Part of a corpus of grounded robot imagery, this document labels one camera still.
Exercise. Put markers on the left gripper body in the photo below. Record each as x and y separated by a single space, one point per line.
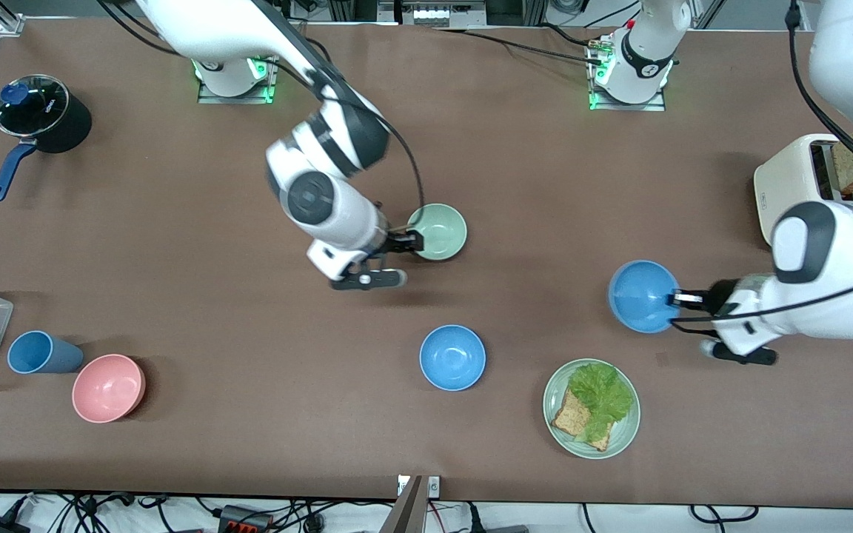
716 297

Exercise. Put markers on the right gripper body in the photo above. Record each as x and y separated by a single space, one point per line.
396 242

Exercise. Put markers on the green bowl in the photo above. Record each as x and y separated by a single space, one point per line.
441 229

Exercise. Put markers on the blue bowl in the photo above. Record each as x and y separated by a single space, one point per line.
641 296
452 357

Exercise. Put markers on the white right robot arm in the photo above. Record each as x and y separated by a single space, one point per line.
204 29

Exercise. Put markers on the pink bowl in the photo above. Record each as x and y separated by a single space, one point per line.
109 388

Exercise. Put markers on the green lettuce leaf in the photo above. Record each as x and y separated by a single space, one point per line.
600 392

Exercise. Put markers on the white toaster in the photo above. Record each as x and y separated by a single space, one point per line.
785 178

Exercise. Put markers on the green plate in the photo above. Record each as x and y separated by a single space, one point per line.
625 433

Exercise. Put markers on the brown bread slice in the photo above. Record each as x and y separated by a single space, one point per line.
567 419

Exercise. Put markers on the bread slice in toaster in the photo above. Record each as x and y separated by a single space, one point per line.
847 169

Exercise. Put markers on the white power strip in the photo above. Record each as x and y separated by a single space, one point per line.
437 13

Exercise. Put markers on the grey metal bar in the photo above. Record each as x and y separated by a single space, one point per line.
406 514

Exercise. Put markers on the black power strip red switches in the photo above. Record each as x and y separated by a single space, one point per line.
245 520

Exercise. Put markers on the blue plastic cup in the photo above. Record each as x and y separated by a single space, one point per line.
41 352

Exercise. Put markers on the glass lid with blue knob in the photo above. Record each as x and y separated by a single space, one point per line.
38 104

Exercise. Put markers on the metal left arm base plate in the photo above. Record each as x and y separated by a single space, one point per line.
656 106

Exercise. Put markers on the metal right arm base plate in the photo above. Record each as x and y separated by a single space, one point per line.
208 98

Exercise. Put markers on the small white bracket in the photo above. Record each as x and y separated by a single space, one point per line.
434 485

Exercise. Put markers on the aluminium frame corner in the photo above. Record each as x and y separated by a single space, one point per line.
10 22

